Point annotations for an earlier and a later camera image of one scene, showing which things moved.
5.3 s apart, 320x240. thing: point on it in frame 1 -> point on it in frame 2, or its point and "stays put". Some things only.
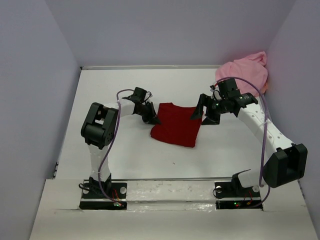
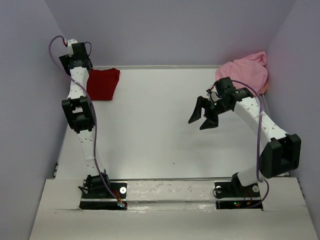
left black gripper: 151,118 -> 65,60
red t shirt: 176,126 -> 102,84
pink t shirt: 252,68 stays put
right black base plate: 228,189 stays put
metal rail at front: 202,178 stays put
